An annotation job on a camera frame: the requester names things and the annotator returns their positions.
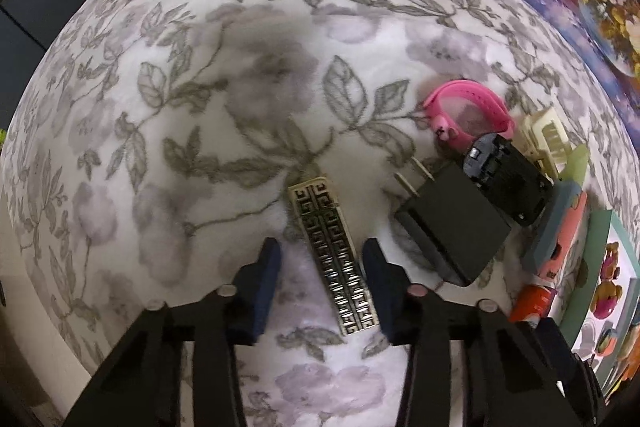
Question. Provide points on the red white glue bottle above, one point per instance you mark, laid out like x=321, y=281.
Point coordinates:
x=533, y=303

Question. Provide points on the floral grey white blanket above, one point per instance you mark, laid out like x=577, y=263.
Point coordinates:
x=152, y=152

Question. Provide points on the blue pink block toy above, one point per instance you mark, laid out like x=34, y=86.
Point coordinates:
x=559, y=223

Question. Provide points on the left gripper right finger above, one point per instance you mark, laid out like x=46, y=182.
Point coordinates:
x=508, y=378

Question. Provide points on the black toy car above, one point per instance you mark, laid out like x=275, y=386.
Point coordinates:
x=507, y=178

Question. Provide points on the pink dog toy figure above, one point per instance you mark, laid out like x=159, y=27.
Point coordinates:
x=608, y=293

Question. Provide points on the blue orange block toy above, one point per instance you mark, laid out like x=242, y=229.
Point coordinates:
x=606, y=342

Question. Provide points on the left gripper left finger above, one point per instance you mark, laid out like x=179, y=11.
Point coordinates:
x=138, y=384

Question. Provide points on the gold black patterned lighter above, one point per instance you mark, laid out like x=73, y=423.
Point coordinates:
x=320, y=216

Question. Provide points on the pink smart watch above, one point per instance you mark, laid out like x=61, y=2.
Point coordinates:
x=460, y=111

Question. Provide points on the teal white box tray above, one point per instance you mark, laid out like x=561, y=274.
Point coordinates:
x=579, y=327

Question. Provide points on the cream plastic clip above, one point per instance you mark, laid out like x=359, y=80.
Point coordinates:
x=544, y=141

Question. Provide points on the black power adapter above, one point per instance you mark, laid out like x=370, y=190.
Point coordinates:
x=455, y=226

